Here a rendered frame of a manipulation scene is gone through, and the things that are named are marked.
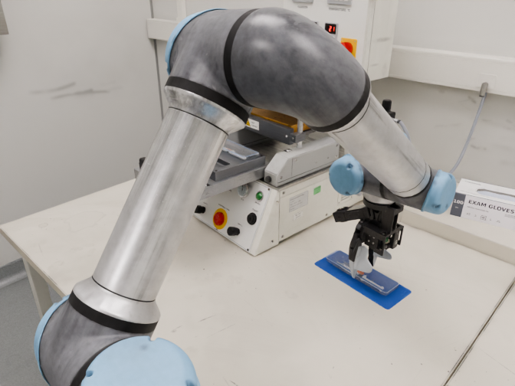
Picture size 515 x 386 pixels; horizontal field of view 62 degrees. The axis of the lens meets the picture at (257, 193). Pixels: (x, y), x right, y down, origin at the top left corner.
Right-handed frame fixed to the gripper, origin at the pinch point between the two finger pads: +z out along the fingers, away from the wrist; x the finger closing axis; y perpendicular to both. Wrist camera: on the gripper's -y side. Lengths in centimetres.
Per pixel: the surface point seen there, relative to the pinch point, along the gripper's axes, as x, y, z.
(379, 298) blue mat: -2.9, 8.1, 3.0
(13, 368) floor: -71, -108, 80
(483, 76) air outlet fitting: 58, -6, -37
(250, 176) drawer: -11.1, -29.5, -17.0
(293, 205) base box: -1.1, -23.4, -7.4
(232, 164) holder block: -15.3, -31.7, -20.9
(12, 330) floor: -66, -130, 80
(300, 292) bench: -15.6, -5.2, 3.3
